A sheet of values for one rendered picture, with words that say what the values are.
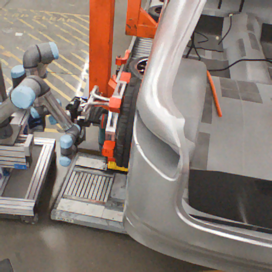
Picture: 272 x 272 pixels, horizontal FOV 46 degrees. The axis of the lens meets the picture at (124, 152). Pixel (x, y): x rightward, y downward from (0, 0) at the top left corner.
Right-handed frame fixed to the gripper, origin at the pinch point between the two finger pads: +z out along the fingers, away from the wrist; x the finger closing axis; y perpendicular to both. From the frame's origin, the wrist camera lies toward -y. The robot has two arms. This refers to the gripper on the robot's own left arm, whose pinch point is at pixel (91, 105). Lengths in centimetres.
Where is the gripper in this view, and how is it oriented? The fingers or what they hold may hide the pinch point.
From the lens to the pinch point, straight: 258.1
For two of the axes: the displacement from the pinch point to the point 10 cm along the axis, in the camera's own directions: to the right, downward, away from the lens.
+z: 8.2, -3.4, 4.7
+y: -0.8, 7.4, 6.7
